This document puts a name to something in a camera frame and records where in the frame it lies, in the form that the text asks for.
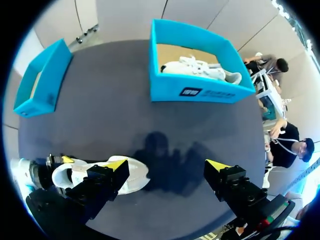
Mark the teal cardboard shoebox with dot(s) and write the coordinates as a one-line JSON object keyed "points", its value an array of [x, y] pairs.
{"points": [[200, 90], [47, 85]]}

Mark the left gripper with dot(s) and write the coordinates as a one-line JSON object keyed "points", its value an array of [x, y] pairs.
{"points": [[41, 175]]}

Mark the pale lace-up sneaker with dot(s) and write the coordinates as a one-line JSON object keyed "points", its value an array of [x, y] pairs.
{"points": [[135, 172], [180, 68]]}

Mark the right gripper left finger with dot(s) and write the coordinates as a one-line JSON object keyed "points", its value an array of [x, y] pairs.
{"points": [[100, 190]]}

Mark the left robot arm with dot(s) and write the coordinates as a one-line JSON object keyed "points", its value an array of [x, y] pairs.
{"points": [[22, 166]]}

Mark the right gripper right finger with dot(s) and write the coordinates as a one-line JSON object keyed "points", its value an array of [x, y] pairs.
{"points": [[232, 190]]}

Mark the person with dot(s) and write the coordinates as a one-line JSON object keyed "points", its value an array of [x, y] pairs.
{"points": [[270, 62], [285, 150]]}

